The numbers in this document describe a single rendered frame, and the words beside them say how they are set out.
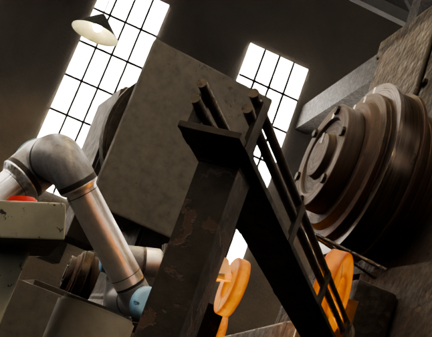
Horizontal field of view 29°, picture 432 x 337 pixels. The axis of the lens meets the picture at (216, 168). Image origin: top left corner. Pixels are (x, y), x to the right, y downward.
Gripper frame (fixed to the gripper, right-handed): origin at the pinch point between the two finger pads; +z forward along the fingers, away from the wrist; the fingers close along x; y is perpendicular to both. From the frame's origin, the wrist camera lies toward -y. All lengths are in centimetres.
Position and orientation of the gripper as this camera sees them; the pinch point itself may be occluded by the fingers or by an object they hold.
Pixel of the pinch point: (234, 279)
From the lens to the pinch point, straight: 219.7
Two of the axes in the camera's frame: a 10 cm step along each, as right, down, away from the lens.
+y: 0.8, -9.7, 2.3
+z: 9.6, 1.4, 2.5
